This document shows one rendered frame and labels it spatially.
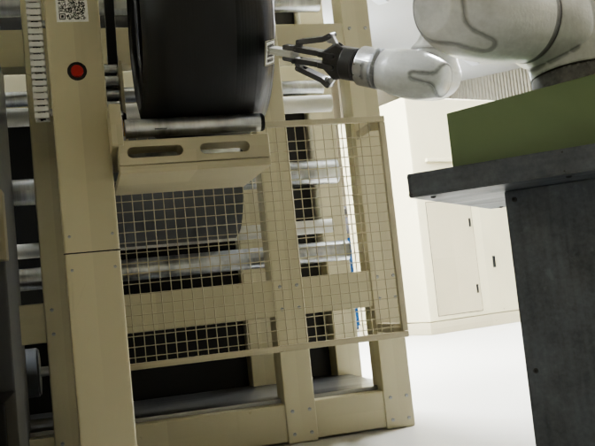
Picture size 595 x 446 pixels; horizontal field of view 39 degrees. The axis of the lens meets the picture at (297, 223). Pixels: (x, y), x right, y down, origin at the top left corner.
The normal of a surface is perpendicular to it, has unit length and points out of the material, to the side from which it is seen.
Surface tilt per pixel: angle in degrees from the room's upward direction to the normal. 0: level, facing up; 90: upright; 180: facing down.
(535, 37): 134
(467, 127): 90
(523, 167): 90
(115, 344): 90
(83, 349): 90
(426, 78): 103
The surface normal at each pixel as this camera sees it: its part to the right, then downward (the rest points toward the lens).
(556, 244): -0.47, -0.02
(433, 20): -0.80, 0.13
